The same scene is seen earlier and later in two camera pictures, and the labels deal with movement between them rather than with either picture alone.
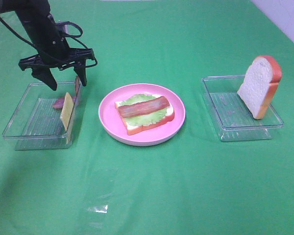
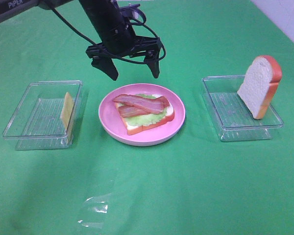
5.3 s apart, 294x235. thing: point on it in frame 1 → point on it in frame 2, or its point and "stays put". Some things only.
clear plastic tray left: x=40 y=120 stays put
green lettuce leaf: x=149 y=118 stays put
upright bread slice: x=261 y=79 stays put
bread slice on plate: x=132 y=129 stays put
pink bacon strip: x=59 y=103 → x=154 y=105
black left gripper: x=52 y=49 → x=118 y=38
